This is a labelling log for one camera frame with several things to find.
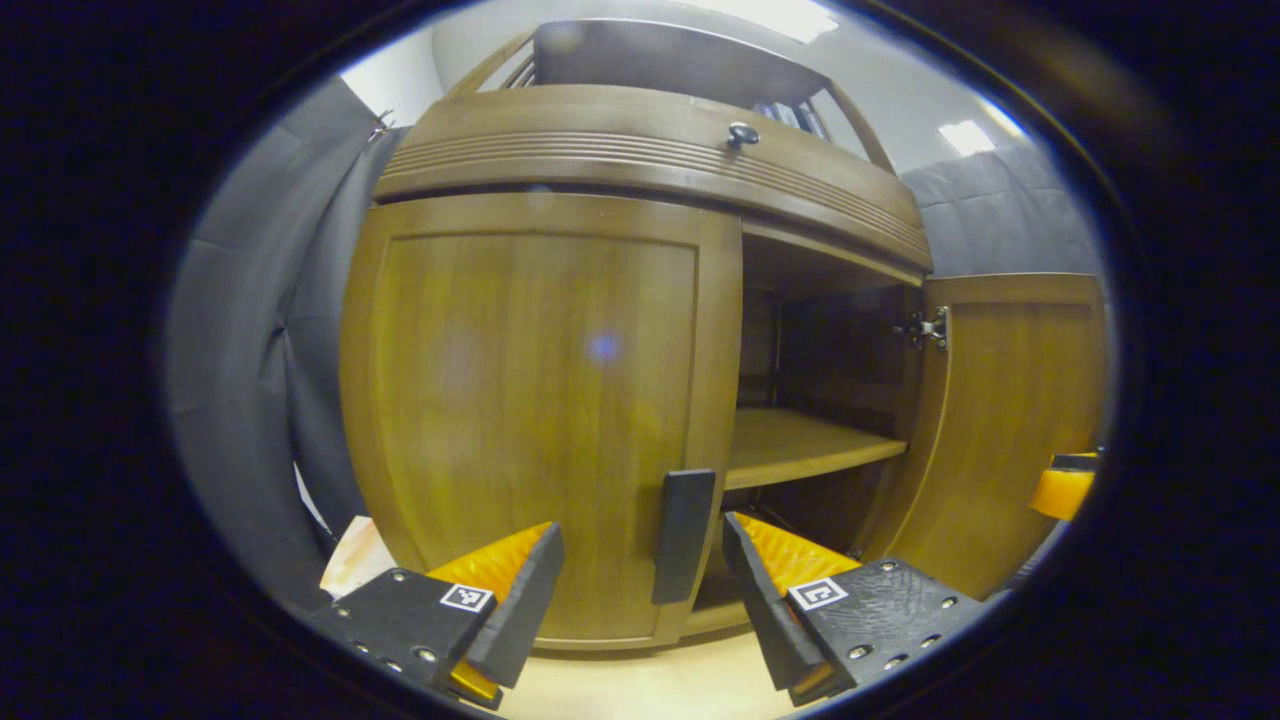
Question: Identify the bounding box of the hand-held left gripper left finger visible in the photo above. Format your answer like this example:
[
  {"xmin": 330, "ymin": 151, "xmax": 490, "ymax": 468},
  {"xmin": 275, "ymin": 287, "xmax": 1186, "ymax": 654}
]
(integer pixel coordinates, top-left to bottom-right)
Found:
[{"xmin": 305, "ymin": 520, "xmax": 566, "ymax": 711}]

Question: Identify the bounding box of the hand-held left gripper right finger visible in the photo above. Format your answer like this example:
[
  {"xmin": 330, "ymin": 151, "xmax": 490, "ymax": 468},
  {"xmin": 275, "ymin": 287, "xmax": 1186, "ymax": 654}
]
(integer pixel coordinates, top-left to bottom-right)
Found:
[{"xmin": 722, "ymin": 510, "xmax": 991, "ymax": 706}]

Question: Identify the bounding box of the wooden shoe cabinet door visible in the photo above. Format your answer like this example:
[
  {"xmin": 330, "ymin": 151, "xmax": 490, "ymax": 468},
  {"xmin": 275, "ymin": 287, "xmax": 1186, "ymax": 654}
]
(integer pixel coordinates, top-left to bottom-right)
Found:
[
  {"xmin": 338, "ymin": 192, "xmax": 744, "ymax": 651},
  {"xmin": 862, "ymin": 272, "xmax": 1109, "ymax": 601}
]

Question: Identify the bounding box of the black door handle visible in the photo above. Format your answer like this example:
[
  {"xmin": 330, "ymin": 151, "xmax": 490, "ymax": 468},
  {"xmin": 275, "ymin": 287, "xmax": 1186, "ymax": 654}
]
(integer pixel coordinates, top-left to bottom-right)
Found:
[{"xmin": 652, "ymin": 469, "xmax": 717, "ymax": 606}]

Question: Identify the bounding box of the wooden double-door shoe cabinet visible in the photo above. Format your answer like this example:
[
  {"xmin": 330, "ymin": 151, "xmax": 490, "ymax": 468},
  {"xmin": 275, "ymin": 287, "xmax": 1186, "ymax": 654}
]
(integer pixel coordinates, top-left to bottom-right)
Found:
[{"xmin": 340, "ymin": 18, "xmax": 936, "ymax": 651}]

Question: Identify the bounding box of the metal door hinge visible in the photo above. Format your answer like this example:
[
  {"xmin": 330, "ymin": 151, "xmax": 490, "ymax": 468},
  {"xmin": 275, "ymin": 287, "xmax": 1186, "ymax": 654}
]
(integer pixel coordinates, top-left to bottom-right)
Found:
[{"xmin": 905, "ymin": 307, "xmax": 949, "ymax": 351}]

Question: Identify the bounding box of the wooden cabinet drawer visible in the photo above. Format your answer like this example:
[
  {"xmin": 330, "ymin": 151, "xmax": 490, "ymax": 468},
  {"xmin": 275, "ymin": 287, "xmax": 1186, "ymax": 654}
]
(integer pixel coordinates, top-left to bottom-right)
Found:
[{"xmin": 375, "ymin": 85, "xmax": 933, "ymax": 273}]

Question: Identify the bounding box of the wooden inner shelf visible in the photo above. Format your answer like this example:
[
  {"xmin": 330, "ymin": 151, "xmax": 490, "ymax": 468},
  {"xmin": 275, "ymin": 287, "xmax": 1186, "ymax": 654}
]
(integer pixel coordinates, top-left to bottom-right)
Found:
[{"xmin": 725, "ymin": 407, "xmax": 909, "ymax": 491}]

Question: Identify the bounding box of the stack of pale books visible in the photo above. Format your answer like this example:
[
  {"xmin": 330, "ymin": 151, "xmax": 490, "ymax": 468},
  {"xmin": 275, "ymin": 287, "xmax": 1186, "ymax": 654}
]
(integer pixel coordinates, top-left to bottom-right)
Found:
[{"xmin": 320, "ymin": 515, "xmax": 399, "ymax": 599}]

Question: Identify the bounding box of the small ceiling light panel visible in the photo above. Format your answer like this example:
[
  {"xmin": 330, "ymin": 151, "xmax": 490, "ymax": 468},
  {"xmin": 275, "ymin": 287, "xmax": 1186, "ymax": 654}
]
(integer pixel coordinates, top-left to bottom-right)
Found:
[{"xmin": 938, "ymin": 120, "xmax": 996, "ymax": 157}]

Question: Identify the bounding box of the black backdrop cloth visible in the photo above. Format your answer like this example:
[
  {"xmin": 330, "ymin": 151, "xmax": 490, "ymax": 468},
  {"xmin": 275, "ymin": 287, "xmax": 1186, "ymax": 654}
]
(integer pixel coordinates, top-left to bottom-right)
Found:
[{"xmin": 165, "ymin": 78, "xmax": 1106, "ymax": 611}]

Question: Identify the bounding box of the large ceiling light panel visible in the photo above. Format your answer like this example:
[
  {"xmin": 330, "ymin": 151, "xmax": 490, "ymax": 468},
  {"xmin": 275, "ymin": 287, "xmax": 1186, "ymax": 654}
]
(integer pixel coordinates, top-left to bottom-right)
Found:
[{"xmin": 690, "ymin": 0, "xmax": 841, "ymax": 43}]

